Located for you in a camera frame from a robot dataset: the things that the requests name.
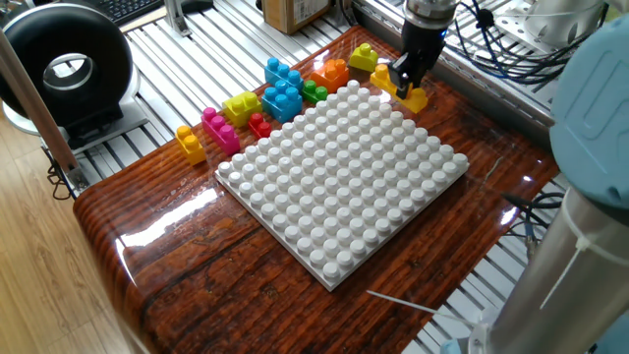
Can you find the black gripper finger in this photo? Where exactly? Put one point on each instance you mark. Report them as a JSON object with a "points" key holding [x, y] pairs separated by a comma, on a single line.
{"points": [[404, 78], [422, 78]]}

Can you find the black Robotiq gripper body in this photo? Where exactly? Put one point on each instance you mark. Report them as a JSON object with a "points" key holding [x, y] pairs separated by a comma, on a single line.
{"points": [[422, 46]]}

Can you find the yellow four-stud long block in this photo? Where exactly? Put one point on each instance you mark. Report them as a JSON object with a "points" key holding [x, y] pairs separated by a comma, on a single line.
{"points": [[417, 100]]}

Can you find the lime single-stud small block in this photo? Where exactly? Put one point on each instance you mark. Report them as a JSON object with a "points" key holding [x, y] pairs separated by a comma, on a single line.
{"points": [[363, 59]]}

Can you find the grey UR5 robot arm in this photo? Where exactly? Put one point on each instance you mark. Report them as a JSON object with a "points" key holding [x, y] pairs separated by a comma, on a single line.
{"points": [[589, 123]]}

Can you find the orange four-stud block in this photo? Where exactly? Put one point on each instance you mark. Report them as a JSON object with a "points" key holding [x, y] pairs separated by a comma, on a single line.
{"points": [[330, 76]]}

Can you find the green two-stud block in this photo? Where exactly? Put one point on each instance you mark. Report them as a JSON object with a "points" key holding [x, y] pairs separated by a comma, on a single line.
{"points": [[314, 93]]}

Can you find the blue three-stud long block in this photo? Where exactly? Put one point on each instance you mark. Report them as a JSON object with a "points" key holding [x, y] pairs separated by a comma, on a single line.
{"points": [[281, 73]]}

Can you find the blue four-stud square block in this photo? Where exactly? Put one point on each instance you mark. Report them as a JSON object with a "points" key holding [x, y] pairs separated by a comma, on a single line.
{"points": [[281, 105]]}

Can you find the labelled cardboard box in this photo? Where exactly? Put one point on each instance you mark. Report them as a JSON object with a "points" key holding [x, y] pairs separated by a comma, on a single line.
{"points": [[295, 15]]}

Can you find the white studded baseplate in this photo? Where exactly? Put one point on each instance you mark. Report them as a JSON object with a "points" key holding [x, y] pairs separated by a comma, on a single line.
{"points": [[339, 196]]}

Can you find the white round device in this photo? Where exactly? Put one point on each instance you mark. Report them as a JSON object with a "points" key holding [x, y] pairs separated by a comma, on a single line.
{"points": [[560, 22]]}

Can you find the red two-stud block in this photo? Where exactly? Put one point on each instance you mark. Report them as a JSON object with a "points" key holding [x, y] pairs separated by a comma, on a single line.
{"points": [[259, 127]]}

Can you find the lime curved two-stud block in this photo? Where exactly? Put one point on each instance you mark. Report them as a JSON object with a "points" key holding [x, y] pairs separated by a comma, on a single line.
{"points": [[241, 110]]}

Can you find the pink three-stud block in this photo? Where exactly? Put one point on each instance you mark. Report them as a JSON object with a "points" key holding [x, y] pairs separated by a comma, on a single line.
{"points": [[221, 133]]}

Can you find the yellow two-stud block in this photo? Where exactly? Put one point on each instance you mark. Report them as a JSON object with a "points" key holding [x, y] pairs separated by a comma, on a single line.
{"points": [[191, 147]]}

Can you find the white zip tie on tube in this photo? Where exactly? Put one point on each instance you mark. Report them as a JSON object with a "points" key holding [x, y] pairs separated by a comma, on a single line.
{"points": [[582, 243]]}

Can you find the glossy wood-grain board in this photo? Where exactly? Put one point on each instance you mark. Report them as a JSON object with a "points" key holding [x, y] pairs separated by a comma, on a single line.
{"points": [[221, 295]]}

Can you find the black keyboard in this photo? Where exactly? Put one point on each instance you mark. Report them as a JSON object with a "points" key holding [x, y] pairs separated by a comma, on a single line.
{"points": [[128, 9]]}

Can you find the upright aluminium bracket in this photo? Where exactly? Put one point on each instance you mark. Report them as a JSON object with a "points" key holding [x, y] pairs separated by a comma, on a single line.
{"points": [[174, 19]]}

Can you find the slanted aluminium profile post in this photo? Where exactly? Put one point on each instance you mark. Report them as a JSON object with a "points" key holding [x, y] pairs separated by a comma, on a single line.
{"points": [[44, 123]]}

